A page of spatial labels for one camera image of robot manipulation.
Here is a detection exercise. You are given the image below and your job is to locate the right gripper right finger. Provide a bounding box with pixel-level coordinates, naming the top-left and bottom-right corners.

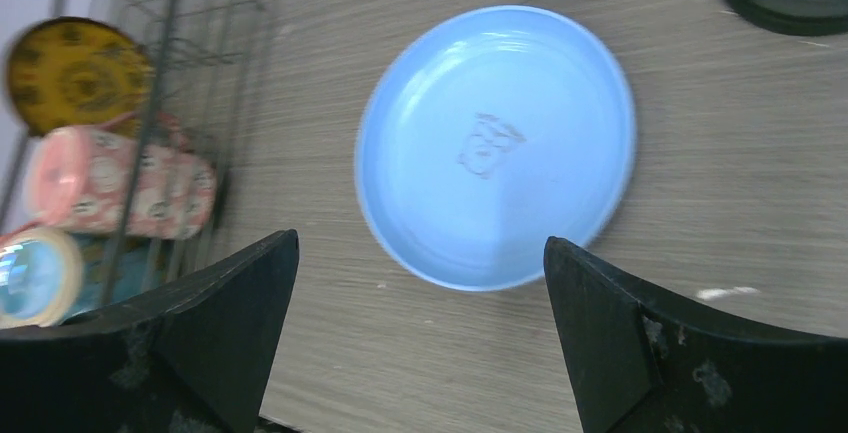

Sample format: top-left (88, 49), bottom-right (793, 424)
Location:
top-left (544, 237), bottom-right (847, 432)

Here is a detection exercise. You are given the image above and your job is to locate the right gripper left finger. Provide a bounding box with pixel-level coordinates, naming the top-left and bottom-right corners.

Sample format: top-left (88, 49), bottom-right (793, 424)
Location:
top-left (1, 230), bottom-right (300, 432)

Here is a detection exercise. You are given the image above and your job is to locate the pink ghost pattern mug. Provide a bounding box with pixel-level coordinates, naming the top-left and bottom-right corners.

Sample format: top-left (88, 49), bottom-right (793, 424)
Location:
top-left (24, 125), bottom-right (218, 240)

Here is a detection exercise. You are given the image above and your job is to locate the light blue plate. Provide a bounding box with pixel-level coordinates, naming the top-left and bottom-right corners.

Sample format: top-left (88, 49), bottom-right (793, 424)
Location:
top-left (354, 5), bottom-right (638, 292)

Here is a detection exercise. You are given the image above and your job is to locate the yellow patterned plate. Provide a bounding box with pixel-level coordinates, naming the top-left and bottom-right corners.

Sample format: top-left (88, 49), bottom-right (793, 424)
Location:
top-left (2, 16), bottom-right (155, 137)

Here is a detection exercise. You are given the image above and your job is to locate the blue beige mug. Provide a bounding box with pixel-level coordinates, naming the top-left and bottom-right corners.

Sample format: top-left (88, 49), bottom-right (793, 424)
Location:
top-left (1, 226), bottom-right (172, 329)

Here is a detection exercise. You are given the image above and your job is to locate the black wire dish rack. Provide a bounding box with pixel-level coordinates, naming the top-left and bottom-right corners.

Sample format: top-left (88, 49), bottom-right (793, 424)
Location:
top-left (1, 0), bottom-right (272, 308)

